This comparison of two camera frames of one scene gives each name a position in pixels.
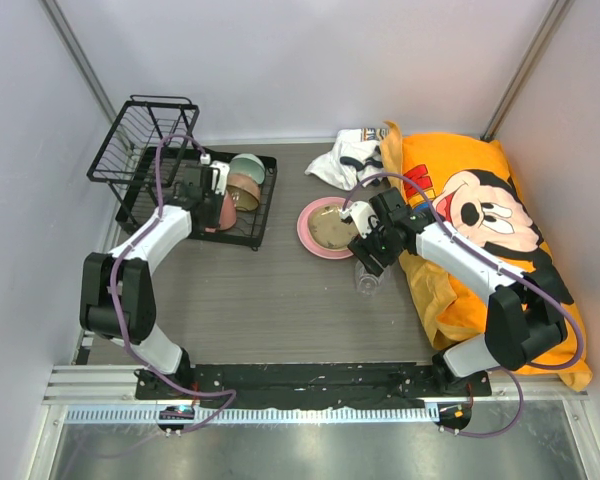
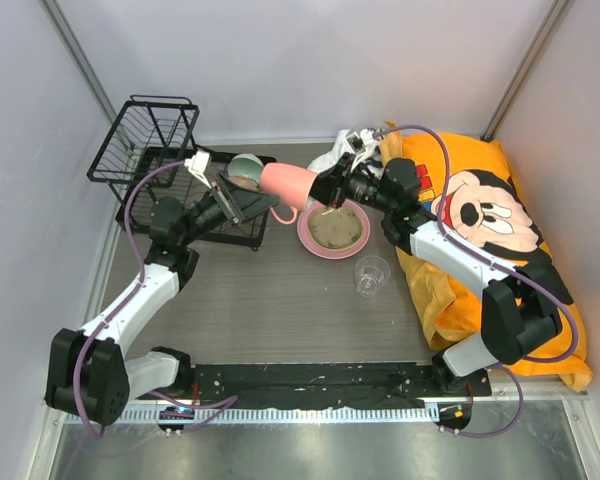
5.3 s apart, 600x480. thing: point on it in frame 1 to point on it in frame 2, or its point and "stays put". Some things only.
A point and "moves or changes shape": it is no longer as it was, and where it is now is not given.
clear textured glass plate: (329, 230) stays put
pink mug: (228, 215) moves or changes shape
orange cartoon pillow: (465, 185) stays put
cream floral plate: (328, 229) stays put
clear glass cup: (369, 284) stays put
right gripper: (363, 248) to (332, 185)
